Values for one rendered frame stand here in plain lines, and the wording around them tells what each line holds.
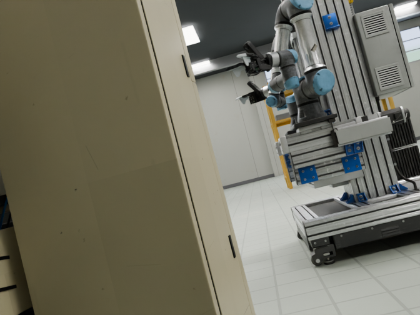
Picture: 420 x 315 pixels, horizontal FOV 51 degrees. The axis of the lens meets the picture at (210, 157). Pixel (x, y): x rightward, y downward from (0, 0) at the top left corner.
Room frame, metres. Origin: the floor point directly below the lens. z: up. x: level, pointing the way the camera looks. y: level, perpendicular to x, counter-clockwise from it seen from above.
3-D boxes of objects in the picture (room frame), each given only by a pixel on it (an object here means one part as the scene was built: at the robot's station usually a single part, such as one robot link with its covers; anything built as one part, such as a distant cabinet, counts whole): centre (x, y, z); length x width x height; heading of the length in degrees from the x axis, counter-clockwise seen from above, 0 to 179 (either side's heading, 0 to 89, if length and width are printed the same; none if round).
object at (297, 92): (2.35, -0.58, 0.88); 0.13 x 0.12 x 0.14; 20
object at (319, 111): (2.35, -0.58, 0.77); 0.15 x 0.15 x 0.10
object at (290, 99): (2.85, -0.63, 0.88); 0.13 x 0.12 x 0.14; 149
